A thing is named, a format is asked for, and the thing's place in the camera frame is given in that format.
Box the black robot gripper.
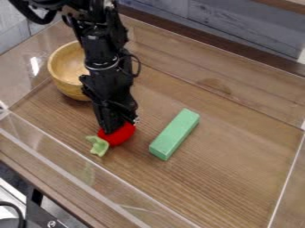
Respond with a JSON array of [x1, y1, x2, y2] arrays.
[[79, 63, 139, 134]]

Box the red plush strawberry toy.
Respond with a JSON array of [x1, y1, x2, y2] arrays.
[[86, 122, 137, 157]]

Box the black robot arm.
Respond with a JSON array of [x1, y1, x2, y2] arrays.
[[64, 0, 137, 134]]

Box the green rectangular block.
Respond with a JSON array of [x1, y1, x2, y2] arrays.
[[149, 109, 201, 160]]

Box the wooden bowl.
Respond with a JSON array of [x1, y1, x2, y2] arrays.
[[48, 41, 90, 102]]

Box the black table leg frame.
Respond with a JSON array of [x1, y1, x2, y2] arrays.
[[26, 189, 68, 228]]

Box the black cable under table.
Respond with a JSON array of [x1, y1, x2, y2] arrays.
[[0, 200, 27, 228]]

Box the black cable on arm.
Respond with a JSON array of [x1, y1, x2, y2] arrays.
[[7, 0, 60, 26]]

